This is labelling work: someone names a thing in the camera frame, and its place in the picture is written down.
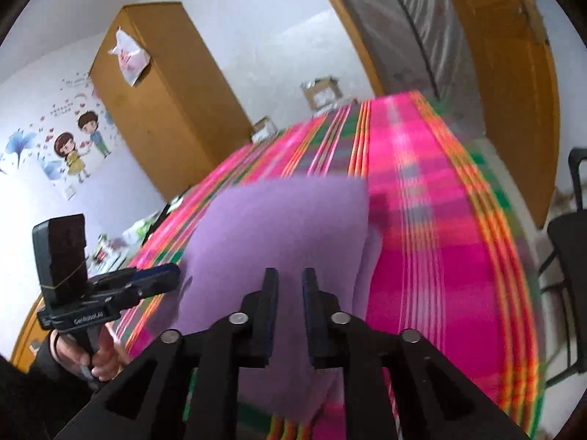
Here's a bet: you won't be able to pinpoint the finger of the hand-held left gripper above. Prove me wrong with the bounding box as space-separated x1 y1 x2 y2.
131 263 181 302

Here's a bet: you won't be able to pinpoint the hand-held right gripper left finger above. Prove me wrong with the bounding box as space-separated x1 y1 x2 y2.
55 267 280 440

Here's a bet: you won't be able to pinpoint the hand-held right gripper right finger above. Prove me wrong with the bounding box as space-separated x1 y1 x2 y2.
301 267 528 440

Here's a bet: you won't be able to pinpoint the purple fleece pants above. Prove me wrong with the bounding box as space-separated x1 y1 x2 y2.
172 176 383 427

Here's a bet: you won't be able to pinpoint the person's left forearm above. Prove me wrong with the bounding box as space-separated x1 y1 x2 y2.
0 337 99 440

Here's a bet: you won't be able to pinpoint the person's left hand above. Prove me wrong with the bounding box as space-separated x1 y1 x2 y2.
51 323 124 382

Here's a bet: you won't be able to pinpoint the cluster of toiletry bottles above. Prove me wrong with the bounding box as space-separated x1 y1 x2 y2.
92 234 131 269

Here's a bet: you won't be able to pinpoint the wooden bed headboard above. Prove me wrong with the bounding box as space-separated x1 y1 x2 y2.
10 296 51 372

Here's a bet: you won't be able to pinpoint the pink plaid blanket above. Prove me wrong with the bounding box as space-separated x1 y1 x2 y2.
105 91 548 440

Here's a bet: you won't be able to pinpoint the wooden wardrobe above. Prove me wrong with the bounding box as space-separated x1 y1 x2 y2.
88 2 254 202

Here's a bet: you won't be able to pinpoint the white open box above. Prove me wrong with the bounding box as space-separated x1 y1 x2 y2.
251 117 278 143

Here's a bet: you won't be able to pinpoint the white pink plastic bag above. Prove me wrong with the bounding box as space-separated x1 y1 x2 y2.
107 26 151 87

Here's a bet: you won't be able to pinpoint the open cardboard box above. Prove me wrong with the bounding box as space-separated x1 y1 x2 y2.
300 76 344 111

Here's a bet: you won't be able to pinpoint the black chair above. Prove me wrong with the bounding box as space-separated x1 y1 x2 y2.
536 147 587 388

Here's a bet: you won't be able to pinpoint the grey plastic curtain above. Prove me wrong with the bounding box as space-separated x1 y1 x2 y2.
321 0 487 138

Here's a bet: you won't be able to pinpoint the wooden door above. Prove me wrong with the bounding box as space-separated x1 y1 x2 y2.
433 0 562 230

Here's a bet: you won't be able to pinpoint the cartoon wall sticker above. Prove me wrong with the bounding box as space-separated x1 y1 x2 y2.
0 71 122 188

